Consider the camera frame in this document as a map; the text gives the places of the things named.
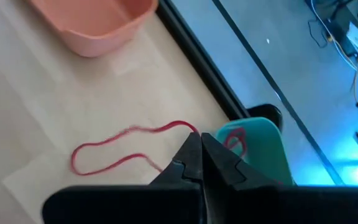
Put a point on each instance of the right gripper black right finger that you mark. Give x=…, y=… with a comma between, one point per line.
x=291, y=205

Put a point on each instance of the black equipment case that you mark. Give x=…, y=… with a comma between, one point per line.
x=340, y=12

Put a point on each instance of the mint green plastic basket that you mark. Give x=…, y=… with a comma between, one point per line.
x=266, y=155

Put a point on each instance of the orange plastic basket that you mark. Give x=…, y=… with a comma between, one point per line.
x=98, y=31

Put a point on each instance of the single red rubber band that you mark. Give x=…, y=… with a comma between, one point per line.
x=176, y=123

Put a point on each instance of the red rubber band heap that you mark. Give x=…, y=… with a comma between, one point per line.
x=243, y=140

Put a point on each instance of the black table clamp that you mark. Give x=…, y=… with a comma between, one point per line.
x=269, y=112

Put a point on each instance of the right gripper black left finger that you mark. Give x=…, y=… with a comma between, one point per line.
x=120, y=205

